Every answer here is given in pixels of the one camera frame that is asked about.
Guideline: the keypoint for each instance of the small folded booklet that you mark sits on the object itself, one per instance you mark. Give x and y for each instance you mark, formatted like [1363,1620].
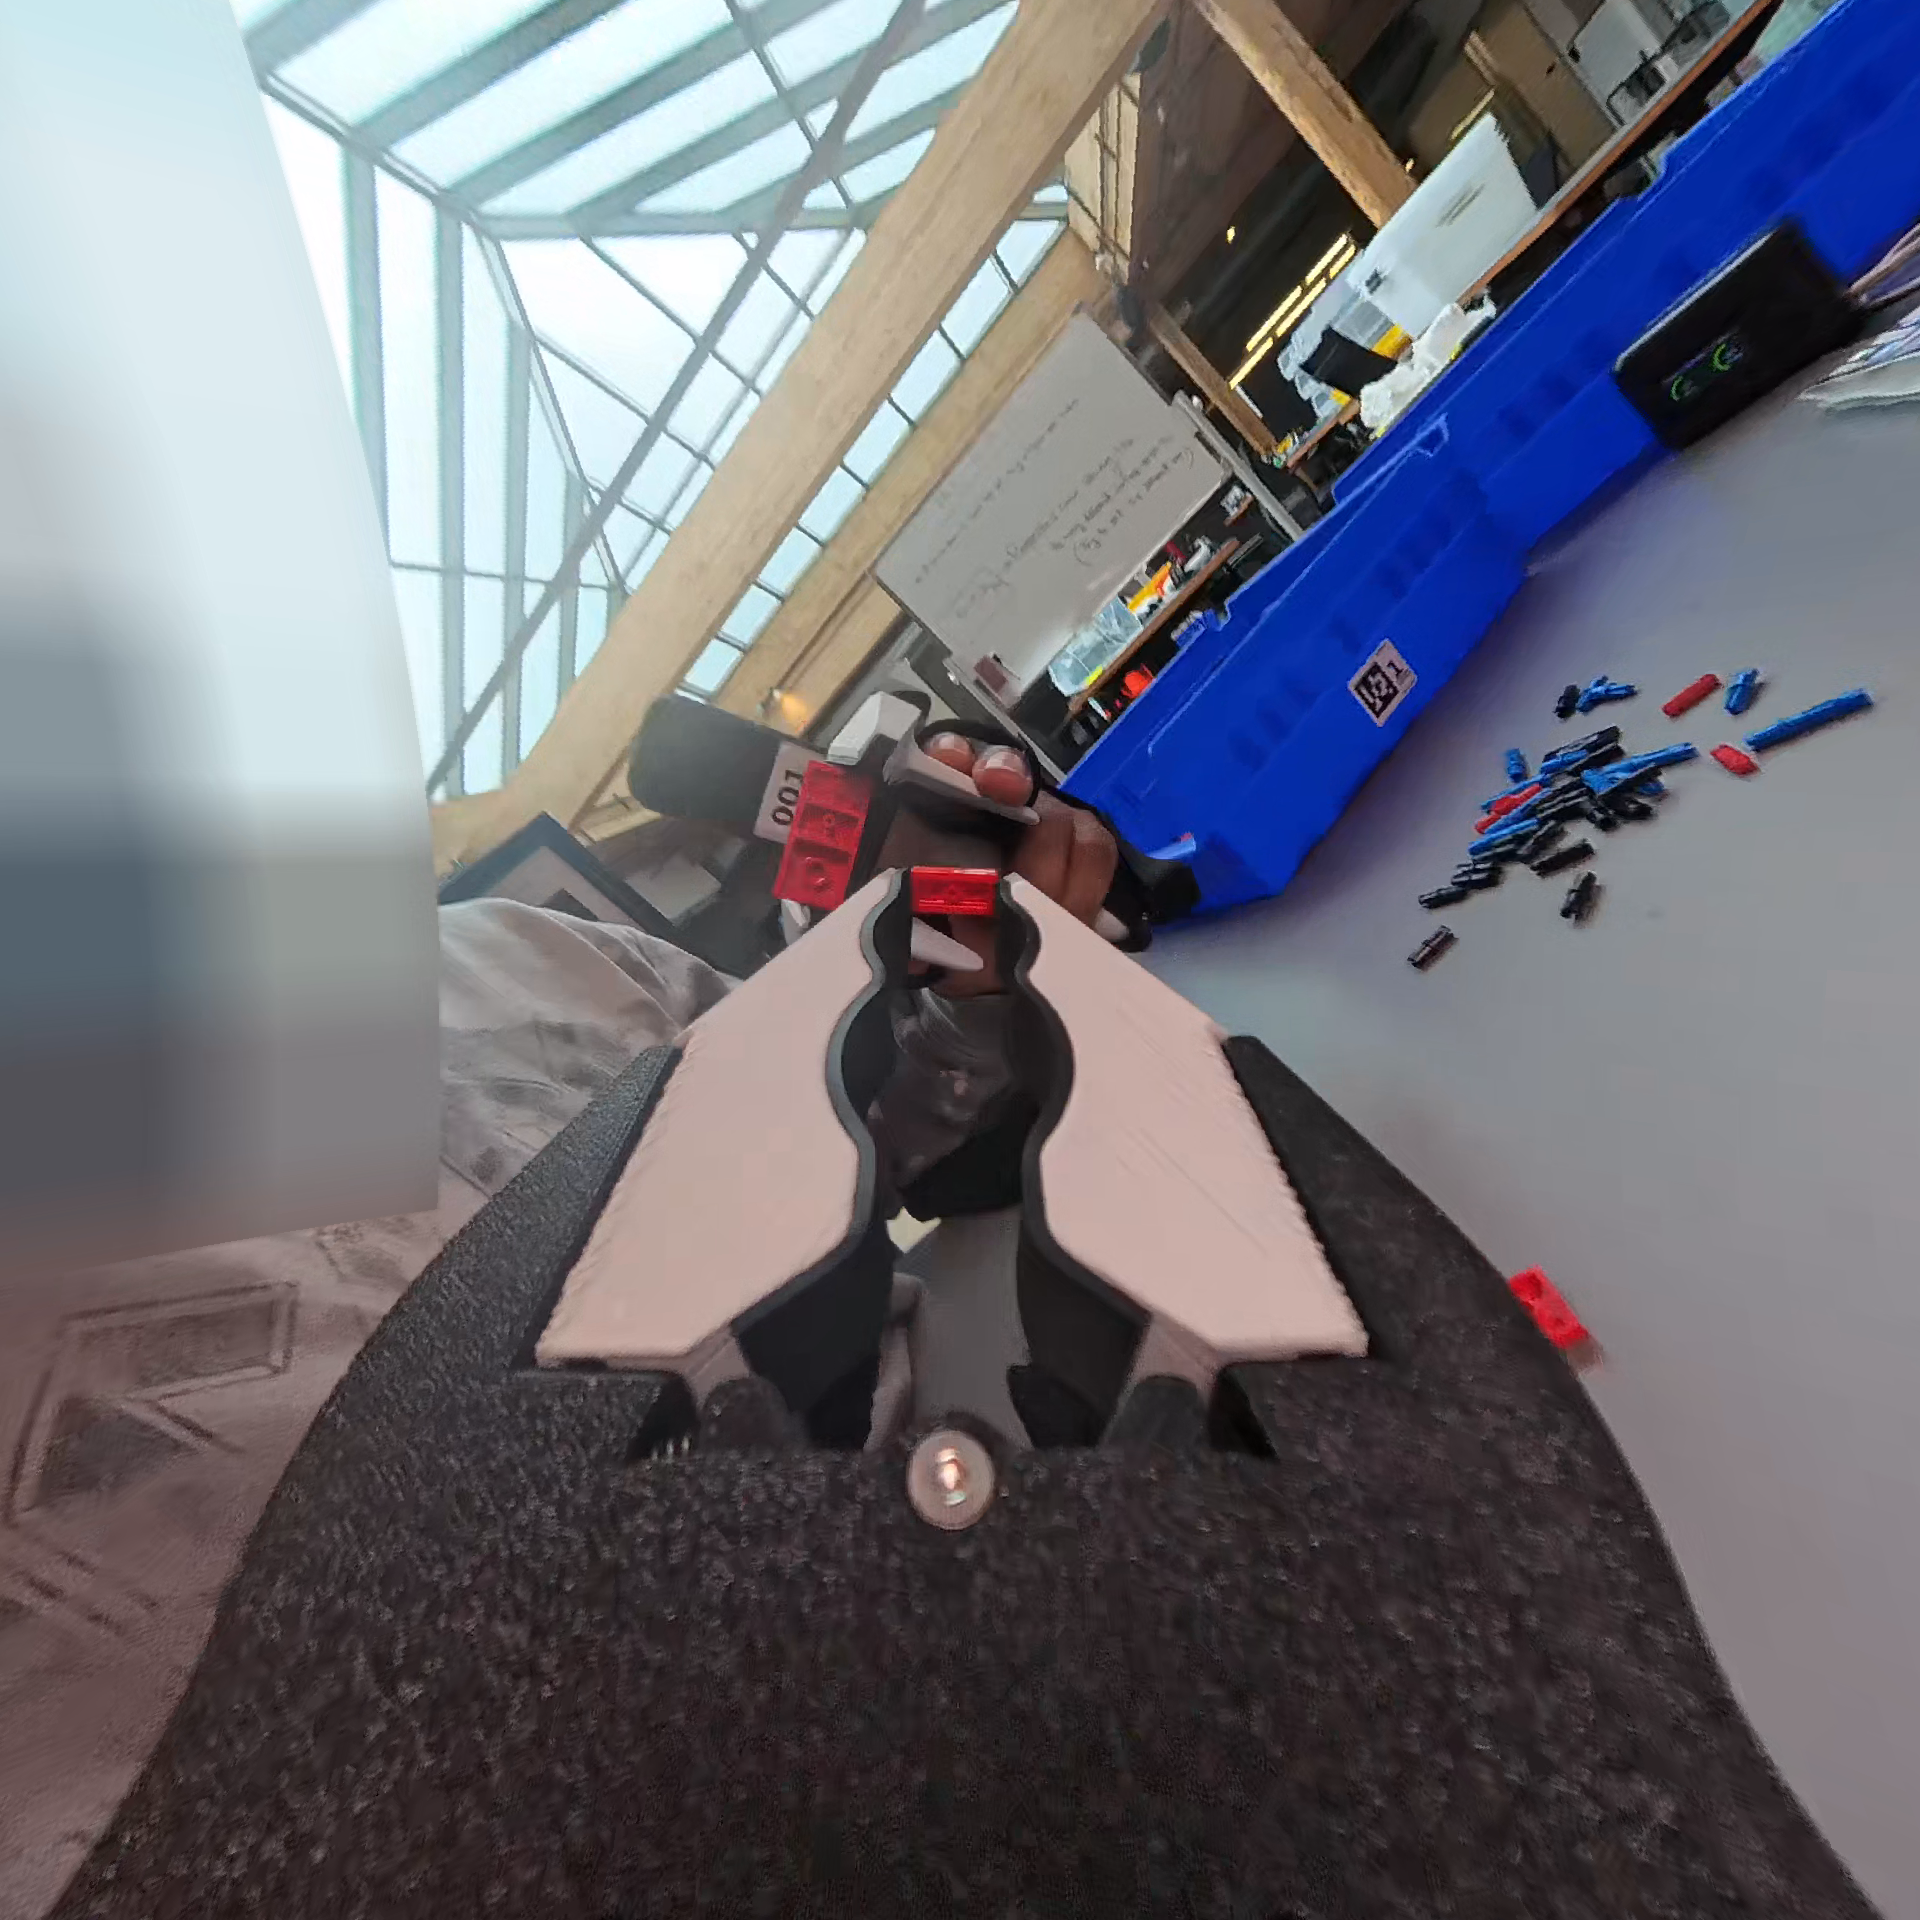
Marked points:
[1874,359]

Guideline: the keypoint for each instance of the large whiteboard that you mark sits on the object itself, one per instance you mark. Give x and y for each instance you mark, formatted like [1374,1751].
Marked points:
[1050,494]

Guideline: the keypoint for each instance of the small red toy brick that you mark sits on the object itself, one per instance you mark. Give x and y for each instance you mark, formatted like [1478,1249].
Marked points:
[1552,1307]

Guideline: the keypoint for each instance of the black framed poster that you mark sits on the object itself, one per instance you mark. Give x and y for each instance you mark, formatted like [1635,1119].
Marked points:
[556,870]

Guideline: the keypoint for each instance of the person's mottled grey clothing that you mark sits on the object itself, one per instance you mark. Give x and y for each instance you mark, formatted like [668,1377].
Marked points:
[225,1424]

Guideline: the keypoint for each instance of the black power bank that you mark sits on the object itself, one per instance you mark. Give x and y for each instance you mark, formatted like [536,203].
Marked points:
[1740,339]

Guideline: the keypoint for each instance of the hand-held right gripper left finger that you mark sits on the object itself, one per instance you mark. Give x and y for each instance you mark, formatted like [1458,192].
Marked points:
[721,1170]

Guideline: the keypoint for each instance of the person's left hand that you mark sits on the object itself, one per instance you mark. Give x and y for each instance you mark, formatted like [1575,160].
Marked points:
[1072,862]

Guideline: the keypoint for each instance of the white storage boxes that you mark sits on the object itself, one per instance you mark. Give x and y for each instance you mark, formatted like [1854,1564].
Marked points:
[1425,255]

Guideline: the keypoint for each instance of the pile of small toy pins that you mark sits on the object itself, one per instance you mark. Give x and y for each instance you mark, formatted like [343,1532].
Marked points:
[1604,780]

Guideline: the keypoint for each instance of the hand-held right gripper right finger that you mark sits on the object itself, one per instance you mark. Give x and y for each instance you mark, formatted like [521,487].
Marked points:
[1184,1170]

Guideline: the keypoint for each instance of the grey desk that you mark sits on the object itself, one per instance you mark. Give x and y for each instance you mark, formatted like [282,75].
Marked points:
[1723,1124]

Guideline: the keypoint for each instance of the long blue bin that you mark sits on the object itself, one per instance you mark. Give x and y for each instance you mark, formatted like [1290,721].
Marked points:
[1650,225]

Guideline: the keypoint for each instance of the red brick assembly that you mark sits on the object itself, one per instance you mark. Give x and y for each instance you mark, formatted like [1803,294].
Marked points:
[822,833]

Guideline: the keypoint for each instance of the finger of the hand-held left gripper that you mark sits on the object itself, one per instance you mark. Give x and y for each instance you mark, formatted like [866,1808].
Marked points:
[884,731]

